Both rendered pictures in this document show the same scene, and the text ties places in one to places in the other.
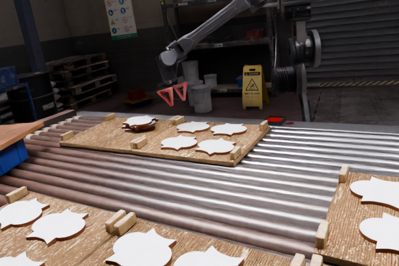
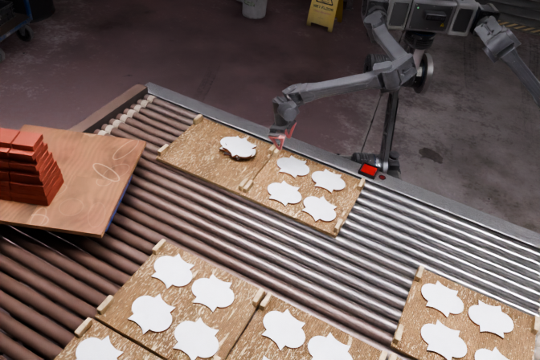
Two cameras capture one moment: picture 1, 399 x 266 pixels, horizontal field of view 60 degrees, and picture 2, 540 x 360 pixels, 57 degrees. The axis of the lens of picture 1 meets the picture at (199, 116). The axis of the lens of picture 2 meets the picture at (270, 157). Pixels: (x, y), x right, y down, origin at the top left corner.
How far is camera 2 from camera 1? 1.04 m
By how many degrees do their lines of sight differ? 25
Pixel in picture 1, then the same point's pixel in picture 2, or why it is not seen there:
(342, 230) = (410, 329)
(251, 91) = (323, 4)
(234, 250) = (343, 337)
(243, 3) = (376, 84)
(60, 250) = (223, 318)
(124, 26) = not seen: outside the picture
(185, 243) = (310, 325)
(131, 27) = not seen: outside the picture
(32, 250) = (202, 314)
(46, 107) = not seen: outside the picture
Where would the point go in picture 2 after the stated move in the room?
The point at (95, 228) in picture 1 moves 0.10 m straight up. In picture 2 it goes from (242, 300) to (243, 280)
